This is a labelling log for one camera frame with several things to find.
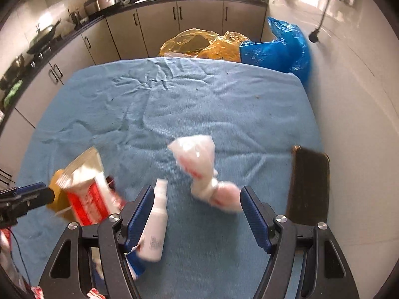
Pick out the black cable with plug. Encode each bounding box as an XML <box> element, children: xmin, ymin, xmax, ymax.
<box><xmin>308</xmin><ymin>0</ymin><xmax>339</xmax><ymax>42</ymax></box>

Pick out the white knotted plastic bag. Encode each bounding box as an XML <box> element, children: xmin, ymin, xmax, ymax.
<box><xmin>167</xmin><ymin>135</ymin><xmax>242</xmax><ymax>214</ymax></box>

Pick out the steel rice cooker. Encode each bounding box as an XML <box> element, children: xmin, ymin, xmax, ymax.
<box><xmin>84</xmin><ymin>0</ymin><xmax>118</xmax><ymax>17</ymax></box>

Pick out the green cloth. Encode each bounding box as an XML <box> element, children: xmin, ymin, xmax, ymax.
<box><xmin>2</xmin><ymin>80</ymin><xmax>24</xmax><ymax>107</ymax></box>

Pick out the orange plastic bag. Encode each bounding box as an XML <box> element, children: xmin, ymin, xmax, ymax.
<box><xmin>198</xmin><ymin>31</ymin><xmax>250</xmax><ymax>63</ymax></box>

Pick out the orange yellow packet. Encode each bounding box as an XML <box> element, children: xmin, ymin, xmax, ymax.
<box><xmin>47</xmin><ymin>169</ymin><xmax>74</xmax><ymax>217</ymax></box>

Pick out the white spray bottle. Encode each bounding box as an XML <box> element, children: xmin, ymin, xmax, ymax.
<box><xmin>137</xmin><ymin>179</ymin><xmax>169</xmax><ymax>261</ymax></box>

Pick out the black phone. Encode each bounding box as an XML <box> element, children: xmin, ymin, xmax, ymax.
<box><xmin>286</xmin><ymin>145</ymin><xmax>330</xmax><ymax>226</ymax></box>

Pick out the blue white packet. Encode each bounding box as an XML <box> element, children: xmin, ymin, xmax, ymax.
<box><xmin>126</xmin><ymin>249</ymin><xmax>147</xmax><ymax>281</ymax></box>

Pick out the yellow plastic bag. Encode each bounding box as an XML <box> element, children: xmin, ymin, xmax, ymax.
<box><xmin>160</xmin><ymin>29</ymin><xmax>220</xmax><ymax>58</ymax></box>

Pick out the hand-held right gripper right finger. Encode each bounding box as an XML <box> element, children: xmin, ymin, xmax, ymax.
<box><xmin>240</xmin><ymin>186</ymin><xmax>359</xmax><ymax>299</ymax></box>

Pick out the white red printed packet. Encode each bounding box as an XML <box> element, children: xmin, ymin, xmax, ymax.
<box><xmin>55</xmin><ymin>146</ymin><xmax>127</xmax><ymax>226</ymax></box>

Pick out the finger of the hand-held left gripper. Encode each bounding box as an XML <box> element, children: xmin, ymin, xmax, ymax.
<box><xmin>0</xmin><ymin>182</ymin><xmax>56</xmax><ymax>225</ymax></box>

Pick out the black wok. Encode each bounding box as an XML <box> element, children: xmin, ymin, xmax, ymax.
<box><xmin>27</xmin><ymin>19</ymin><xmax>63</xmax><ymax>54</ymax></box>

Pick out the blue plastic bag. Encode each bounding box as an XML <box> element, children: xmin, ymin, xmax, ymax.
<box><xmin>239</xmin><ymin>17</ymin><xmax>311</xmax><ymax>84</ymax></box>

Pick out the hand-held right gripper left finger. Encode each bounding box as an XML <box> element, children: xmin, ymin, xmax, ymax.
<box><xmin>37</xmin><ymin>184</ymin><xmax>155</xmax><ymax>299</ymax></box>

